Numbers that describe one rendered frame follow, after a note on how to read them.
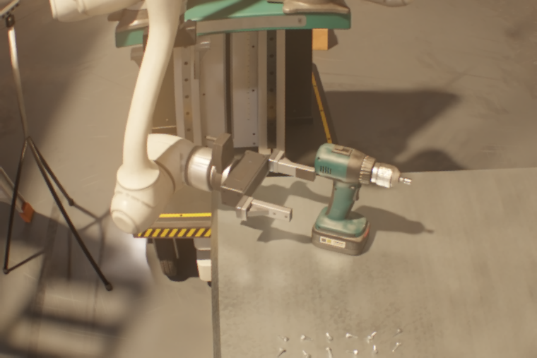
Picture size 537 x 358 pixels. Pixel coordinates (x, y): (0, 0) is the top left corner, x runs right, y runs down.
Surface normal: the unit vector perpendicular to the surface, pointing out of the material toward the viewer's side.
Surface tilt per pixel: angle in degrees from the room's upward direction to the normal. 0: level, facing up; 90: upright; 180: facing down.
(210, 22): 90
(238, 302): 0
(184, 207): 0
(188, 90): 90
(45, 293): 0
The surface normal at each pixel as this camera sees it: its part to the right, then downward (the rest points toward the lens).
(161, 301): 0.00, -0.79
